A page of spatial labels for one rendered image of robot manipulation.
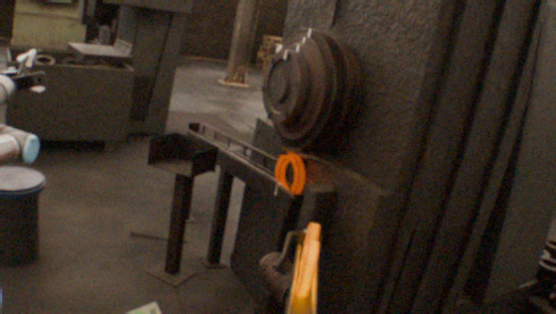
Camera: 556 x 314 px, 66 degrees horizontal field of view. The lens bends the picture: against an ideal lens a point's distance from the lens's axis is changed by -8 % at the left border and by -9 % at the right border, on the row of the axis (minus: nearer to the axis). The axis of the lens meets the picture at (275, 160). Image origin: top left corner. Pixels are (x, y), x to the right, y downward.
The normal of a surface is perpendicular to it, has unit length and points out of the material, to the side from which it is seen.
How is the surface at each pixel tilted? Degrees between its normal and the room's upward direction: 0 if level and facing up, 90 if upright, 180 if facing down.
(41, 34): 90
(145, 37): 90
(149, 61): 90
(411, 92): 90
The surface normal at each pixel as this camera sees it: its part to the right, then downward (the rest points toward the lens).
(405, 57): -0.87, -0.02
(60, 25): 0.46, 0.35
